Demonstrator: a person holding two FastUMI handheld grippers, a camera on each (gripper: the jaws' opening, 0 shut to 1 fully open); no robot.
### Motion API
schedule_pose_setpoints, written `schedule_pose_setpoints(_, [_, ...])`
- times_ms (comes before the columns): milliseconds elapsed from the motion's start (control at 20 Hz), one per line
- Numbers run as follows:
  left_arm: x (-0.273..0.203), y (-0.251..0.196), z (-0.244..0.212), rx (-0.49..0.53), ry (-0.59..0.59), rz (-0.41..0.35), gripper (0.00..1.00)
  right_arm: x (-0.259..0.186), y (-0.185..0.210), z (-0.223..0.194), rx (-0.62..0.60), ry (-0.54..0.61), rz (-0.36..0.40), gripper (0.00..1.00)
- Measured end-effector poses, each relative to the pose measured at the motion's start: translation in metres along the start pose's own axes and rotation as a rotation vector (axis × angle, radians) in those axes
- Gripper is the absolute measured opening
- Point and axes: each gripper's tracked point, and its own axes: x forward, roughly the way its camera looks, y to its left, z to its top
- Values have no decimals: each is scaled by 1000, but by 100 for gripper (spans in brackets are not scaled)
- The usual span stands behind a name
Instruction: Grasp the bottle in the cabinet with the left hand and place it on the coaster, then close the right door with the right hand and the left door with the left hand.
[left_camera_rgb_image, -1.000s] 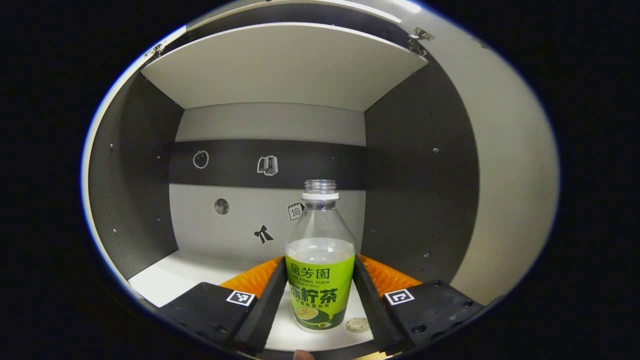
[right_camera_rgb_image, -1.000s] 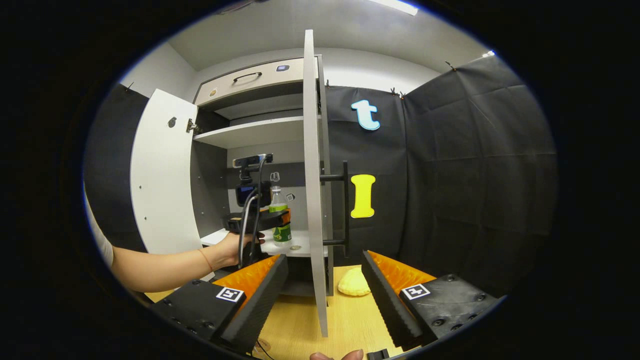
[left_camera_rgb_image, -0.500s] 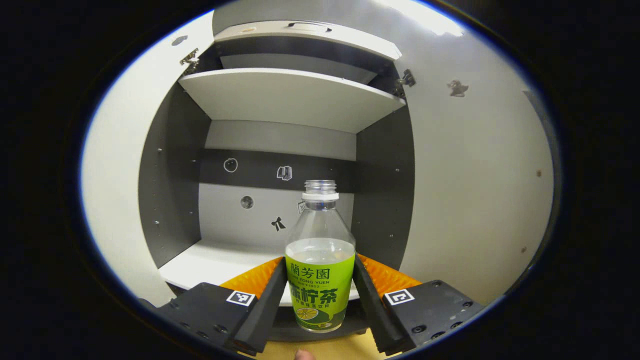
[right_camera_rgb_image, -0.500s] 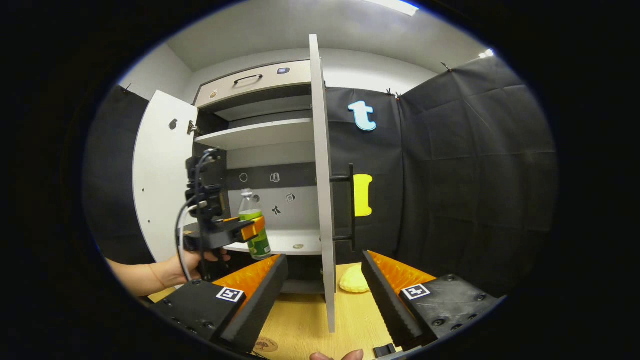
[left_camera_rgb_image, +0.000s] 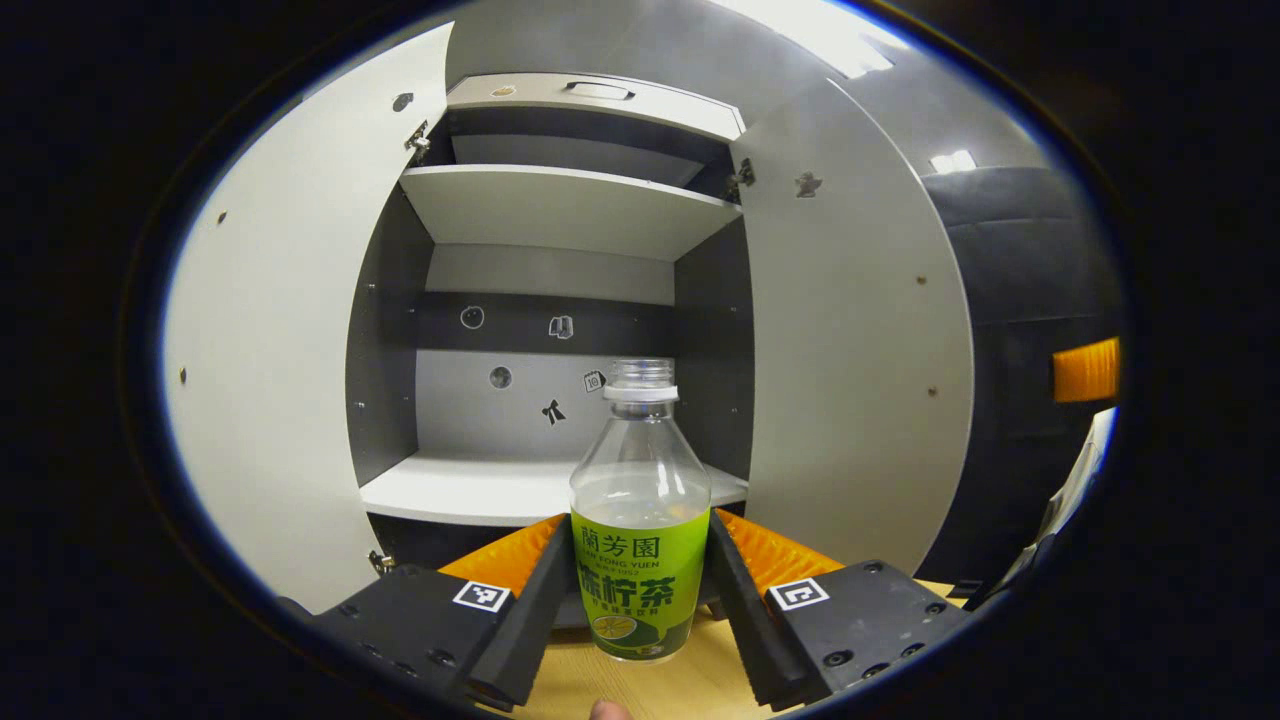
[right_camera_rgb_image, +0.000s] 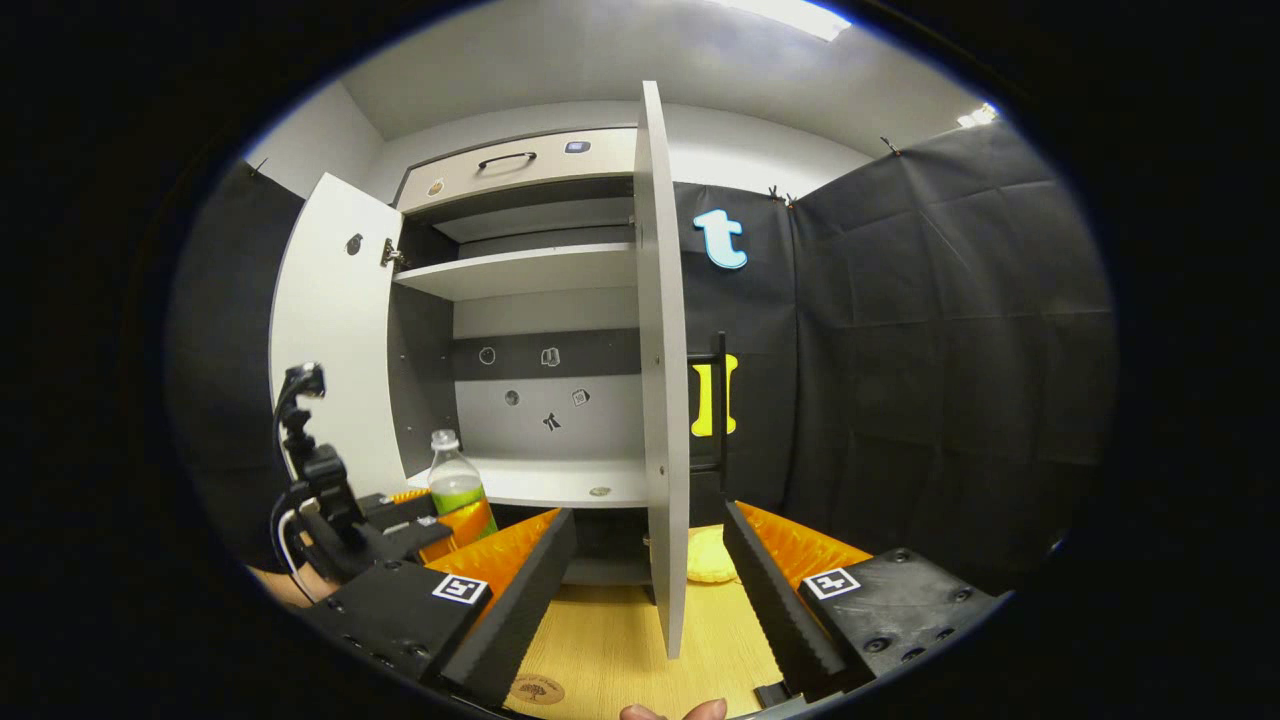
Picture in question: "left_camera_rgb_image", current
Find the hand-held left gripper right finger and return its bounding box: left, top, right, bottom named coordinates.
left=705, top=507, right=971, bottom=713

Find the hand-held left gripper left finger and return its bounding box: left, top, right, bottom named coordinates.
left=280, top=513, right=579, bottom=713

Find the green label clear bottle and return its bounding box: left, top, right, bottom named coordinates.
left=569, top=358, right=713, bottom=663

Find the white cabinet door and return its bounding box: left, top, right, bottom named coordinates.
left=728, top=78, right=976, bottom=581
left=160, top=22, right=456, bottom=616

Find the white and grey cabinet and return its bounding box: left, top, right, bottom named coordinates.
left=345, top=72, right=756, bottom=601

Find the black backdrop cloth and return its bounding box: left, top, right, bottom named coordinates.
left=915, top=165, right=1126, bottom=601

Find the long ceiling light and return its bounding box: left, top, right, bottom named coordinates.
left=720, top=0, right=911, bottom=81

